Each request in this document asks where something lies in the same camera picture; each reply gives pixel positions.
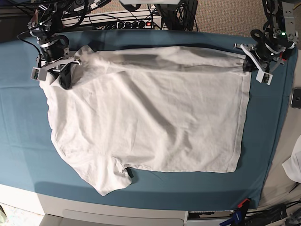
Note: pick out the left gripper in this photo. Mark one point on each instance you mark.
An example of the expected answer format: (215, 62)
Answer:
(269, 45)

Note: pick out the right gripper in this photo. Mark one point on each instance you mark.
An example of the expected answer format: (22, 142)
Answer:
(55, 53)

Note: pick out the white T-shirt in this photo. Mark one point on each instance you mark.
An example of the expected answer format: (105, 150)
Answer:
(168, 109)

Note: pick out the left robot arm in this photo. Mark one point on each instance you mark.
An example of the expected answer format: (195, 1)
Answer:
(279, 15)

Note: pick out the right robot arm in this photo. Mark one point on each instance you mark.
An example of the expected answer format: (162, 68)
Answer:
(47, 21)

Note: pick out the orange black clamp top right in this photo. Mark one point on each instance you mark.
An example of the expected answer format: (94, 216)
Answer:
(285, 55)

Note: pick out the orange black clamp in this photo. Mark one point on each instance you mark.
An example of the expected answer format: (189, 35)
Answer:
(245, 201)
(285, 55)

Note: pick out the silver device at right edge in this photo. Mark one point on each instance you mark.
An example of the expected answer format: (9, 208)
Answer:
(296, 98)

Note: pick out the teal table cloth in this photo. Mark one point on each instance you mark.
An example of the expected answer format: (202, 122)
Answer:
(29, 161)

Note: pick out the black power strip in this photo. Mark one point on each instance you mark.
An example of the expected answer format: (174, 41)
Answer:
(119, 25)

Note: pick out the white cloth at right edge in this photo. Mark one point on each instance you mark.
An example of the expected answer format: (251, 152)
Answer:
(292, 166)

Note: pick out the orange black clamp bottom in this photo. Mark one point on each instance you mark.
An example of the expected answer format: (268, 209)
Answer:
(245, 201)

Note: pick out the blue black clamp bottom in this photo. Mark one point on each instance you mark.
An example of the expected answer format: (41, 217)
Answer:
(237, 219)

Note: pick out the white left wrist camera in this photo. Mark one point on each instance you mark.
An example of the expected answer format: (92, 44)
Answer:
(264, 77)

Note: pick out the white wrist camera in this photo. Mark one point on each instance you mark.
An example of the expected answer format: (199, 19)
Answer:
(264, 77)
(39, 74)

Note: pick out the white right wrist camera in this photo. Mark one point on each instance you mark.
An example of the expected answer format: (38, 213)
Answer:
(39, 74)

